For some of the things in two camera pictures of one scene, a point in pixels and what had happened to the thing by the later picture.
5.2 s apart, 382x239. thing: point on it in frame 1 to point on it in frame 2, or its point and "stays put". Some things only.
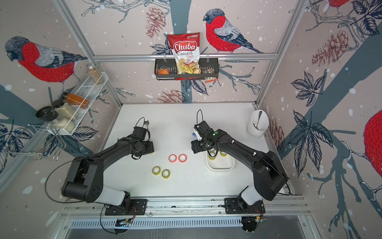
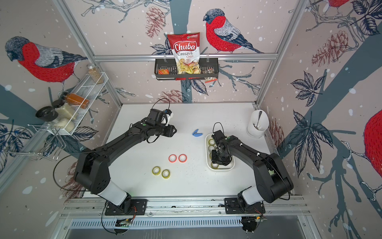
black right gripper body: [199, 146] to [217, 158]
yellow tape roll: [156, 170] stays put
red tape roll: [182, 158] stays put
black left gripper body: [146, 148] to [167, 130]
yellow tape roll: [165, 174] stays put
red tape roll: [172, 158] stays put
